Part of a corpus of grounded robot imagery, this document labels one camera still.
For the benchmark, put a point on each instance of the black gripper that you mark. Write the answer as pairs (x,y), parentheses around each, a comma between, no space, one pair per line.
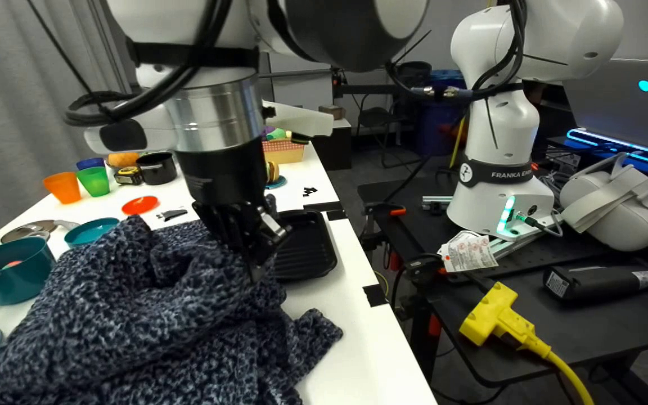
(224,177)

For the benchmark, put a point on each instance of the dark blue knitted towel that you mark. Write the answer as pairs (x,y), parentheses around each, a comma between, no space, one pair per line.
(152,323)

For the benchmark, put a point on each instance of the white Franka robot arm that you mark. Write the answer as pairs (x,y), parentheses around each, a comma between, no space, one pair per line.
(500,136)

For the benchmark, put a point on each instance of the toy burger on teal plate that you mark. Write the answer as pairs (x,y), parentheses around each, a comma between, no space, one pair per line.
(276,181)

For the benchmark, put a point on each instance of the black ridged plastic tray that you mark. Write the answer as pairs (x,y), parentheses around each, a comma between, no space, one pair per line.
(309,250)

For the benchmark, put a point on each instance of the tiny black plastic part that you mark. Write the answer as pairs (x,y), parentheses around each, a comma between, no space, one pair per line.
(309,189)

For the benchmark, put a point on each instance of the small flat black clip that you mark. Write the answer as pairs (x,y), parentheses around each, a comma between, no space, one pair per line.
(172,214)

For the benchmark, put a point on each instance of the orange box with toys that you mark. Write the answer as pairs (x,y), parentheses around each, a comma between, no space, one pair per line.
(286,149)

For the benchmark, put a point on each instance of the dark cooking pot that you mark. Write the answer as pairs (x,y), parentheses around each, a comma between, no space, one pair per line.
(157,167)

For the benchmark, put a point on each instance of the orange red toy plate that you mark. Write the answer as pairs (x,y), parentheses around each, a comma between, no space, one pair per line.
(140,205)

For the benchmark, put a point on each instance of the black side cabinet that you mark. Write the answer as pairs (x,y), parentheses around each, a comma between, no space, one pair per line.
(336,148)

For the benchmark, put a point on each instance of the small dark jar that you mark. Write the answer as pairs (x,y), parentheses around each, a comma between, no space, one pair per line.
(126,175)

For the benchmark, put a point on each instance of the orange toy bread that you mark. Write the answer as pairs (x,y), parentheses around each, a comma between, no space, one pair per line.
(122,158)

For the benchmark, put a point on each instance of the green plastic cup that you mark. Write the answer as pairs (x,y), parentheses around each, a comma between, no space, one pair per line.
(93,184)

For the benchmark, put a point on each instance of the blue plastic cup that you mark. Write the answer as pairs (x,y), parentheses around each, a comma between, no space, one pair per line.
(88,163)

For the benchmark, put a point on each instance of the black office chair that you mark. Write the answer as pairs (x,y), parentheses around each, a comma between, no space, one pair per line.
(381,120)

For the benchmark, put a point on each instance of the orange plastic cup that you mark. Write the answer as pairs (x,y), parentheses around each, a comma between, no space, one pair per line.
(61,187)

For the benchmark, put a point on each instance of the grey round metal lid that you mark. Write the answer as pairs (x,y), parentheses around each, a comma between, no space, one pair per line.
(32,228)

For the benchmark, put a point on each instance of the blue storage bin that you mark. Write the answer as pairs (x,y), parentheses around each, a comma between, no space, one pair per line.
(439,120)

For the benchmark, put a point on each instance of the white paper tag red print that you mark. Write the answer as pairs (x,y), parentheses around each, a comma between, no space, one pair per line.
(472,250)

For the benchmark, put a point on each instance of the large teal toy pot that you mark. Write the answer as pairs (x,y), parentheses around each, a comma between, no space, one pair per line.
(9,273)

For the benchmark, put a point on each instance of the grey curtain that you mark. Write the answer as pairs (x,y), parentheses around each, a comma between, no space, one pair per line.
(9,114)

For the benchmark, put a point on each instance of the black power brick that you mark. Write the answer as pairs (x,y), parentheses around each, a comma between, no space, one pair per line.
(602,282)

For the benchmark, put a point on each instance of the white VR headset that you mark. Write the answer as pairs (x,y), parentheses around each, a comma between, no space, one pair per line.
(617,216)

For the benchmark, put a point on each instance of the grey laptop with blue light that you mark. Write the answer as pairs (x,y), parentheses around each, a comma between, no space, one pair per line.
(625,105)

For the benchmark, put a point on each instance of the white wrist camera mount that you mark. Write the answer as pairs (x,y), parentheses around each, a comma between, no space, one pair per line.
(298,120)

